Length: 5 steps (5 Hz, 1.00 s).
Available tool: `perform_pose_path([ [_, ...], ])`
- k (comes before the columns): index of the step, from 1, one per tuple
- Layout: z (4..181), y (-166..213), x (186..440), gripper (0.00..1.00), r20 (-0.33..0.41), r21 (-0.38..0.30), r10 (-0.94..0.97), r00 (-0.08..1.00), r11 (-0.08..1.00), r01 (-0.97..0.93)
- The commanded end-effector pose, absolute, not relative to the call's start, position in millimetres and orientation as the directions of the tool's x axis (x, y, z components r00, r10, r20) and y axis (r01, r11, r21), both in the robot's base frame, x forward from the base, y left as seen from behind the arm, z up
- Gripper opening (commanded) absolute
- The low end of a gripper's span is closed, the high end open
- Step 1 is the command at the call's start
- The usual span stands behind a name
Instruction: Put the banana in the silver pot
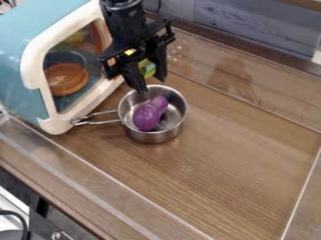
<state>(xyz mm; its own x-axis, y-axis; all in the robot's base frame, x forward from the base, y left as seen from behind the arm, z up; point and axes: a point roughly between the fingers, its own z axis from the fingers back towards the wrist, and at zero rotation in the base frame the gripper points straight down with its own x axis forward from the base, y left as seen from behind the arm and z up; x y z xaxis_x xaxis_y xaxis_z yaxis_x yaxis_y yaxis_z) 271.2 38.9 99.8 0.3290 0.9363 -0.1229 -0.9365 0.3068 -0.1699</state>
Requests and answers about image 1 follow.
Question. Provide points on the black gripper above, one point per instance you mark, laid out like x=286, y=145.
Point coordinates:
x=136, y=40

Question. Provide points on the yellow toy banana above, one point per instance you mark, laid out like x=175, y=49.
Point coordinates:
x=145, y=68

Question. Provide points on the silver metal pot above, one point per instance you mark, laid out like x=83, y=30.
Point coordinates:
x=171, y=119

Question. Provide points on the purple toy eggplant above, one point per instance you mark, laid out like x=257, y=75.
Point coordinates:
x=147, y=114

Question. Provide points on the blue toy microwave oven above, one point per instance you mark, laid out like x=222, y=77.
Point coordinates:
x=45, y=32

